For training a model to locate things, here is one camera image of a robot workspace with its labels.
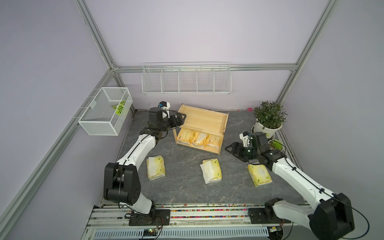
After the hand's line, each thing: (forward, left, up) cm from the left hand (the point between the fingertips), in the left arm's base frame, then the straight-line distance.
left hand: (181, 117), depth 84 cm
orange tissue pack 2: (-4, -11, -18) cm, 21 cm away
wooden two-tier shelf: (-1, -14, -3) cm, 14 cm away
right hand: (-19, -25, -8) cm, 32 cm away
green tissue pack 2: (-25, -15, -20) cm, 35 cm away
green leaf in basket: (+5, +34, +6) cm, 35 cm away
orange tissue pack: (-1, -2, -19) cm, 19 cm away
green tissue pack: (-20, +17, -21) cm, 34 cm away
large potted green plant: (-1, -53, -4) cm, 53 cm away
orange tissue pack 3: (-6, -19, -19) cm, 27 cm away
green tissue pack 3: (-29, -42, -19) cm, 54 cm away
